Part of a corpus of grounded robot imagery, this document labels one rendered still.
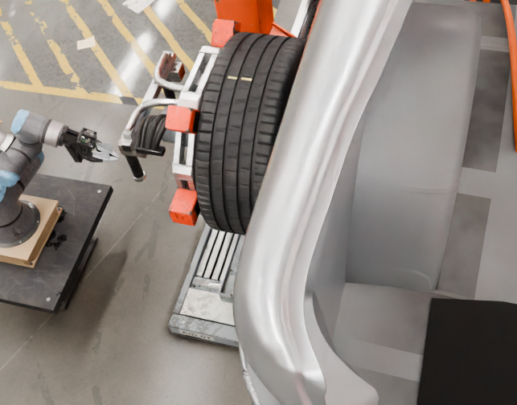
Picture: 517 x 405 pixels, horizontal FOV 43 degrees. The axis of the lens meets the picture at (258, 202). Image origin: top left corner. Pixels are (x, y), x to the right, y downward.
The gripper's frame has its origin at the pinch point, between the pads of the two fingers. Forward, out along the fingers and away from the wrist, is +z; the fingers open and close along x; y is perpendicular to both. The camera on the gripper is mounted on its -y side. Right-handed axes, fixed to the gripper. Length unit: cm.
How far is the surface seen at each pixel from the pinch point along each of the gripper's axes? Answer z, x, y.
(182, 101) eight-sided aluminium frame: 15, -8, 54
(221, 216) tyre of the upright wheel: 38, -30, 36
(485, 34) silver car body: 98, 37, 84
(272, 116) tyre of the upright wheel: 40, -13, 68
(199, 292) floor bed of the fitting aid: 50, -21, -44
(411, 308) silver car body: 88, -55, 65
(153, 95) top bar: 6.1, 5.9, 34.9
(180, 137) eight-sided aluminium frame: 18, -15, 47
